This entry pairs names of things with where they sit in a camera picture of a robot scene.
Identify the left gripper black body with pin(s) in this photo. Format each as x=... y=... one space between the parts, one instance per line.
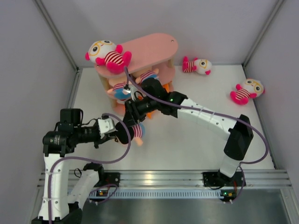
x=88 y=134

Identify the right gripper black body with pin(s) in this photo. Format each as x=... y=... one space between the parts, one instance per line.
x=151 y=105

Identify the boy doll striped shirt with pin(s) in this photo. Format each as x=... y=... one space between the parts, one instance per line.
x=142 y=75

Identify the boy doll black hair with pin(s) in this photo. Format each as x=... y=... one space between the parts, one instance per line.
x=137 y=132

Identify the orange shrimp plush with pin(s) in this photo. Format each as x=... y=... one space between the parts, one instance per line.
x=168 y=87

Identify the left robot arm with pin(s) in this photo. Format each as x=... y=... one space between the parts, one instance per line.
x=60 y=206

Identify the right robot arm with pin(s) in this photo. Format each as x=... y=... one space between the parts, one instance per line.
x=235 y=132

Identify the pink three-tier toy shelf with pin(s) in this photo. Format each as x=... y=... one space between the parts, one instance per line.
x=148 y=52

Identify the boy doll on middle shelf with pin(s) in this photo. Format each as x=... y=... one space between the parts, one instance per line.
x=116 y=88

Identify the white pink doll on shelf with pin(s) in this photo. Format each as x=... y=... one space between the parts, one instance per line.
x=108 y=54

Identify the white pink doll back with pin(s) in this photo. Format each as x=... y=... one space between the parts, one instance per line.
x=201 y=66

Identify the white pink doll right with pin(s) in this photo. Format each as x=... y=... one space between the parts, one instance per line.
x=248 y=89

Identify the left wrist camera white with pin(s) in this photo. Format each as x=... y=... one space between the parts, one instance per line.
x=106 y=125

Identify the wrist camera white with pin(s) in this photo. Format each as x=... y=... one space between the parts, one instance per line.
x=131 y=90
x=106 y=125

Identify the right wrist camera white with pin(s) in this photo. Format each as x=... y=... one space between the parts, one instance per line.
x=131 y=90

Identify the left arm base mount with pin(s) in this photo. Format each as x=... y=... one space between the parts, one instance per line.
x=110 y=178

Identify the aluminium left frame rail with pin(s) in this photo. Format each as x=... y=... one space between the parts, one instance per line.
x=74 y=77

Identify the aluminium frame rail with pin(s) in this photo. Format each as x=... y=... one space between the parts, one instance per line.
x=74 y=77
x=255 y=179

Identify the white slotted cable duct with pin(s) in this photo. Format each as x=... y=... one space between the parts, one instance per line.
x=160 y=194

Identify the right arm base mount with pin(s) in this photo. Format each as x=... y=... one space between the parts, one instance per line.
x=216 y=179

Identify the aluminium front frame rail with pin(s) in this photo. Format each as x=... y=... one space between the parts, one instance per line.
x=255 y=179

